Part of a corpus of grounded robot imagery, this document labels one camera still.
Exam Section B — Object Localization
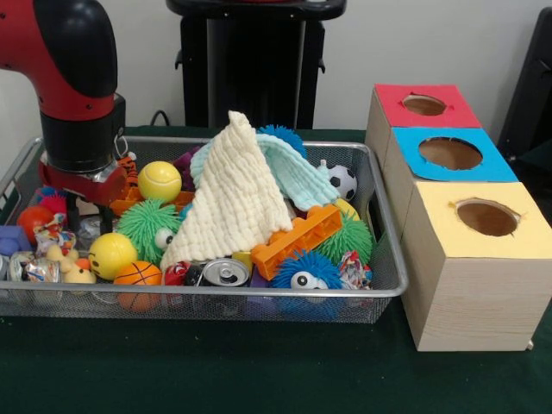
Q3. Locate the black drink can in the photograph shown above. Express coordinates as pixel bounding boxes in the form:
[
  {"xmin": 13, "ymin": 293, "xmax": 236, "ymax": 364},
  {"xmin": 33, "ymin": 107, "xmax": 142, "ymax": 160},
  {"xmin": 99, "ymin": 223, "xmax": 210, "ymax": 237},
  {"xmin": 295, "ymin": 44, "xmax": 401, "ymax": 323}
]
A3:
[{"xmin": 202, "ymin": 257, "xmax": 252, "ymax": 287}]

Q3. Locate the shallow clear mesh bin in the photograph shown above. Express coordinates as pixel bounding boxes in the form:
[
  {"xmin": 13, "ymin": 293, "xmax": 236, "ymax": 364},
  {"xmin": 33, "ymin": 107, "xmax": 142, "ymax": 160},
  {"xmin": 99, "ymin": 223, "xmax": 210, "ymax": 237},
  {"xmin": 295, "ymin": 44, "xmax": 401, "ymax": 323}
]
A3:
[{"xmin": 0, "ymin": 134, "xmax": 410, "ymax": 324}]

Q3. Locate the wooden box with three holes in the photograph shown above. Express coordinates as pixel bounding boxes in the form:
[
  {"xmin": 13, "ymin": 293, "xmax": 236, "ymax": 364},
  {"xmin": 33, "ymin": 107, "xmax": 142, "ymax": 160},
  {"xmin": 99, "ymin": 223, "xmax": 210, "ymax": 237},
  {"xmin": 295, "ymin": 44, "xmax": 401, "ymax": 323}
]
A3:
[{"xmin": 365, "ymin": 84, "xmax": 552, "ymax": 352}]

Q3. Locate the small yellow rubber duck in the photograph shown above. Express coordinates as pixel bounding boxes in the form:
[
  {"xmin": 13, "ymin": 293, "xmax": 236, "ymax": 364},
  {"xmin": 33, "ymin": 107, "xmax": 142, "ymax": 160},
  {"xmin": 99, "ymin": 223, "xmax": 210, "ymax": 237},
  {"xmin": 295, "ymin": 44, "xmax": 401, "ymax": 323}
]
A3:
[{"xmin": 47, "ymin": 241, "xmax": 97, "ymax": 285}]

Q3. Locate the pale blue waffle cloth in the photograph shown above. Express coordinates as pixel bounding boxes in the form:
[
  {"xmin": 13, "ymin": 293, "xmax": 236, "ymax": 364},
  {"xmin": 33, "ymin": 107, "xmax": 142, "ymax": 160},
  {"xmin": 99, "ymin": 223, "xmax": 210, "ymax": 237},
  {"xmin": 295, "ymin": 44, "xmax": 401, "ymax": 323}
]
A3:
[{"xmin": 190, "ymin": 134, "xmax": 341, "ymax": 213}]

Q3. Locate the black upright panel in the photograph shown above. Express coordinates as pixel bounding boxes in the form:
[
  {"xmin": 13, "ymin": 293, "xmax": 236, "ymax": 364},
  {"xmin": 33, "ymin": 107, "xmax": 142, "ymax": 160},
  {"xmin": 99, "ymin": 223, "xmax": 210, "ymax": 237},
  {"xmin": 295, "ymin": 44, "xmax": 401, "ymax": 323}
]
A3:
[{"xmin": 500, "ymin": 7, "xmax": 552, "ymax": 160}]

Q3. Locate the small soccer ball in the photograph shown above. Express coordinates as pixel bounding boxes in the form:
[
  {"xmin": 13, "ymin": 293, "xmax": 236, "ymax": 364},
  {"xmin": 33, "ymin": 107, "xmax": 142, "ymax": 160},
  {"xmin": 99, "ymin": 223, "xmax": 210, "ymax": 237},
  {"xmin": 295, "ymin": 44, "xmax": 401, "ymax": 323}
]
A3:
[{"xmin": 328, "ymin": 165, "xmax": 358, "ymax": 202}]

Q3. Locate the crushed clear plastic bottle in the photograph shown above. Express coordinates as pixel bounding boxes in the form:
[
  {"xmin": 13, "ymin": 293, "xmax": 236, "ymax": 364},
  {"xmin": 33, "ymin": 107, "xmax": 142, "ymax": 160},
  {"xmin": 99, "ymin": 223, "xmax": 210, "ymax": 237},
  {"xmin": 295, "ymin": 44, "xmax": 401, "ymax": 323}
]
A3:
[{"xmin": 78, "ymin": 216, "xmax": 106, "ymax": 253}]

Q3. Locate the striped orange tiger toy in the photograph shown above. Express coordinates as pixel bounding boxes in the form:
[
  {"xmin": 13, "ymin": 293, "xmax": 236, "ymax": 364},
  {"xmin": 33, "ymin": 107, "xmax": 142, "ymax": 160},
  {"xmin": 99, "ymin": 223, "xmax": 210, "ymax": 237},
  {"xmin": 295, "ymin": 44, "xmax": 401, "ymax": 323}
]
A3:
[{"xmin": 117, "ymin": 154, "xmax": 139, "ymax": 201}]

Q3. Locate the plain blue spiky ball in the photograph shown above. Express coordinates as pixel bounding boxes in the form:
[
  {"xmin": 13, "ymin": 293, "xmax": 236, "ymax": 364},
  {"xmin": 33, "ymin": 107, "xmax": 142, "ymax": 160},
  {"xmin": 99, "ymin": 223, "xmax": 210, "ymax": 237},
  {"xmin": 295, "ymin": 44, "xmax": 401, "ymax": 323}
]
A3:
[{"xmin": 258, "ymin": 124, "xmax": 308, "ymax": 161}]

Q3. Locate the light green spiky ball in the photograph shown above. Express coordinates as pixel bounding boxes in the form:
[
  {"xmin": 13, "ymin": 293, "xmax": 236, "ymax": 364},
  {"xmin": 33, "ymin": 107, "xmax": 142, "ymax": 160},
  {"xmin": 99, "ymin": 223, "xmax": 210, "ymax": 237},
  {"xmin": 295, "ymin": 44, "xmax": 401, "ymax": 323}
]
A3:
[{"xmin": 116, "ymin": 199, "xmax": 183, "ymax": 265}]

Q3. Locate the blue spiky ball with eyes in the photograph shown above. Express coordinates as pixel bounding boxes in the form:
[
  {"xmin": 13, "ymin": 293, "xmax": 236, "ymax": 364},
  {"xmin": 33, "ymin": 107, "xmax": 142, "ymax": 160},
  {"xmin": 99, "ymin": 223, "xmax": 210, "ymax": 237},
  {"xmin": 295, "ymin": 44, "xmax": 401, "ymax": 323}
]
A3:
[{"xmin": 271, "ymin": 250, "xmax": 344, "ymax": 320}]

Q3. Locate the long orange toy brick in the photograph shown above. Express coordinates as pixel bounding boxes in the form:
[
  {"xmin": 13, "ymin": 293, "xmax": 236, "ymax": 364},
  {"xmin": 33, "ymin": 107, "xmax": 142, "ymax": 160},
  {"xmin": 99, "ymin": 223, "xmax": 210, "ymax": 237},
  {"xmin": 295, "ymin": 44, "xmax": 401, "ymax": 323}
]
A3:
[{"xmin": 251, "ymin": 204, "xmax": 344, "ymax": 280}]

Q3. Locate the cream yellow knitted cloth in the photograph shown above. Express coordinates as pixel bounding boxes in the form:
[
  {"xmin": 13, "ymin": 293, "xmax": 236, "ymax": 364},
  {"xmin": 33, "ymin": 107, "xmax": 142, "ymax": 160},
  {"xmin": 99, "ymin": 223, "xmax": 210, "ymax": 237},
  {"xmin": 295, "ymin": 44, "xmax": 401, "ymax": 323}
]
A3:
[{"xmin": 160, "ymin": 110, "xmax": 295, "ymax": 271}]

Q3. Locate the small orange basketball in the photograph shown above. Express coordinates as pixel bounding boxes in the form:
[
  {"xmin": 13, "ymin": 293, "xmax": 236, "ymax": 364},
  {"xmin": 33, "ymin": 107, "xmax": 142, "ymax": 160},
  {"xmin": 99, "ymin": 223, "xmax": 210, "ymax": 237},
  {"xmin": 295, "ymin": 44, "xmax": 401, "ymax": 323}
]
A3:
[{"xmin": 113, "ymin": 260, "xmax": 164, "ymax": 312}]

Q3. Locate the yellow smiley ball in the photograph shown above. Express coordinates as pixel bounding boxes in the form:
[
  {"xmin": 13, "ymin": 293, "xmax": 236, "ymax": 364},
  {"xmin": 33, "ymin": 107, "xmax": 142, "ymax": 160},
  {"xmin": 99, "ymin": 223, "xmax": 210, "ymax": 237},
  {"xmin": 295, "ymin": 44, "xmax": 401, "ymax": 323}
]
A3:
[{"xmin": 88, "ymin": 231, "xmax": 139, "ymax": 281}]

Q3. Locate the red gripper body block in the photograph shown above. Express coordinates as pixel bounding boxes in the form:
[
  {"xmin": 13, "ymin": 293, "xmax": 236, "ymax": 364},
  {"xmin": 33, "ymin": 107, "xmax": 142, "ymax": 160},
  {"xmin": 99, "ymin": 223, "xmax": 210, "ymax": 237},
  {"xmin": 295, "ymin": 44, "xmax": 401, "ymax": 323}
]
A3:
[{"xmin": 37, "ymin": 160, "xmax": 130, "ymax": 208}]

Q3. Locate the large green spiky ball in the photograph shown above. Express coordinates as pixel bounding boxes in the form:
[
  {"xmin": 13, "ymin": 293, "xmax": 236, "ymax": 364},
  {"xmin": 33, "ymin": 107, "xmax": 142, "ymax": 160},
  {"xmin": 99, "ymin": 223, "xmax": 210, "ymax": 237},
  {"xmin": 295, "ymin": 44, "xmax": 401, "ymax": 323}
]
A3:
[{"xmin": 315, "ymin": 210, "xmax": 374, "ymax": 265}]

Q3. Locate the dark green table cloth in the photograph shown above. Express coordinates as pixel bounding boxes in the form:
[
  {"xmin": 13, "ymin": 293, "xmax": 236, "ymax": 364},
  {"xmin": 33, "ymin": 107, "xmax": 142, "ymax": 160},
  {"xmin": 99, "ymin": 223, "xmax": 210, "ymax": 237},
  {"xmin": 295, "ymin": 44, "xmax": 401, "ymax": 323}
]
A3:
[{"xmin": 0, "ymin": 125, "xmax": 552, "ymax": 414}]

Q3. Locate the orange toy brick with studs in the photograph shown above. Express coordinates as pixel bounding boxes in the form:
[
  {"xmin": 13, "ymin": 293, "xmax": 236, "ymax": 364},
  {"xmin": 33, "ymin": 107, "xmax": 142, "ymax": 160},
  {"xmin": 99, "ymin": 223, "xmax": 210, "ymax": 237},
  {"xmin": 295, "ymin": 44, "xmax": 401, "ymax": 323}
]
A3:
[{"xmin": 110, "ymin": 191, "xmax": 146, "ymax": 216}]

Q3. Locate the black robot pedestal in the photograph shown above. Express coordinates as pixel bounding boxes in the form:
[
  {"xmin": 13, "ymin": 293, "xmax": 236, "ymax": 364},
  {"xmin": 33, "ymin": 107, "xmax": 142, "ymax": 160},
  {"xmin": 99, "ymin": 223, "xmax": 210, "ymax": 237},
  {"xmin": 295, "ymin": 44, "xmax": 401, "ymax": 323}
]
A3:
[{"xmin": 166, "ymin": 0, "xmax": 348, "ymax": 130}]

